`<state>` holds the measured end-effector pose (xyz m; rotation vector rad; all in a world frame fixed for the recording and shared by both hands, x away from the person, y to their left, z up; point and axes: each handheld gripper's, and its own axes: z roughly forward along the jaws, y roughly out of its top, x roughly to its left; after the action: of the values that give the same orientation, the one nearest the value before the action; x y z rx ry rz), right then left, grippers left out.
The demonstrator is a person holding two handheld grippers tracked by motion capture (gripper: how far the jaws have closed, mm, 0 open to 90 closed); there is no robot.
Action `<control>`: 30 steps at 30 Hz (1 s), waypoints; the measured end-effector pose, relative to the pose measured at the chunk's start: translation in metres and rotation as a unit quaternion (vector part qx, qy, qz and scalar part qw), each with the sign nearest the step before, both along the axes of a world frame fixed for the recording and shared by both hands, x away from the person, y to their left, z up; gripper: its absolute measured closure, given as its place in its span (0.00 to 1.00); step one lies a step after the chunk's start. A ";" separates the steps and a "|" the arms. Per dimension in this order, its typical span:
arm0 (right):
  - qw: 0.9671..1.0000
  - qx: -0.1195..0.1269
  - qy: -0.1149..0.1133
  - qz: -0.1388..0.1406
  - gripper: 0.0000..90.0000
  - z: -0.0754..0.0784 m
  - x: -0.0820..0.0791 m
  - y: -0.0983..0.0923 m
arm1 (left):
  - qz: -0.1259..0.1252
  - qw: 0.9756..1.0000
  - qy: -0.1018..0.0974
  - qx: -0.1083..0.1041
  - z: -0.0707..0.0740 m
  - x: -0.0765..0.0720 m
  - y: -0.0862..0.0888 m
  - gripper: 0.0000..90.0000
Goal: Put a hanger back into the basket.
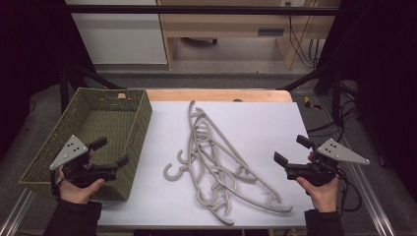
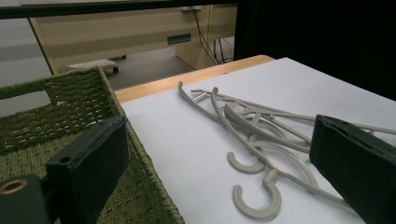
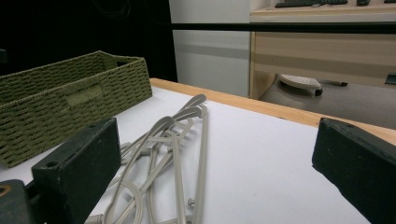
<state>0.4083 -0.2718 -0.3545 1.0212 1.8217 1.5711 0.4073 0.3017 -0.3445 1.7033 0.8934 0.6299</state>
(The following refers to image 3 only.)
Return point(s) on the wooden desk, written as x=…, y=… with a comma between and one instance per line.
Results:
x=323, y=56

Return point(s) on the green woven basket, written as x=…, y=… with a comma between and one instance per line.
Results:
x=46, y=102

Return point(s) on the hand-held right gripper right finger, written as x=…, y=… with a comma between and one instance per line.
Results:
x=358, y=168

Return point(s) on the black computer mouse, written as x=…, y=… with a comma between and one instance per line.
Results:
x=363, y=2

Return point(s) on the grey plastic clothes hanger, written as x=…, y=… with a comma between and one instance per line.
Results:
x=202, y=155
x=190, y=113
x=162, y=122

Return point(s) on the white table mat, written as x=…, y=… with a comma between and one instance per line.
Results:
x=264, y=171

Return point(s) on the black keyboard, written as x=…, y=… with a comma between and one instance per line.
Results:
x=311, y=3

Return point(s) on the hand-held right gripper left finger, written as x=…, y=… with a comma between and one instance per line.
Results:
x=81, y=161

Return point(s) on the white cabinet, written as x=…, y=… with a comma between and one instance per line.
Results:
x=211, y=62

